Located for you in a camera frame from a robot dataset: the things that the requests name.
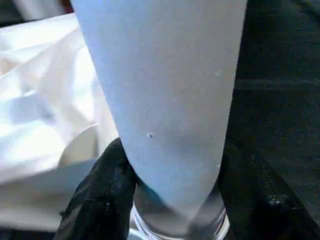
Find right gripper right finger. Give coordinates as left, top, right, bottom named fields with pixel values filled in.
left=219, top=139, right=320, bottom=240

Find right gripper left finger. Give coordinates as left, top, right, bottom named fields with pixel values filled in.
left=54, top=137, right=138, bottom=240

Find white plastic table top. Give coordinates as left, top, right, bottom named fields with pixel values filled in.
left=0, top=12, right=121, bottom=232

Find white plastic table leg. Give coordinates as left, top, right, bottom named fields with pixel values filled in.
left=69, top=0, right=248, bottom=240

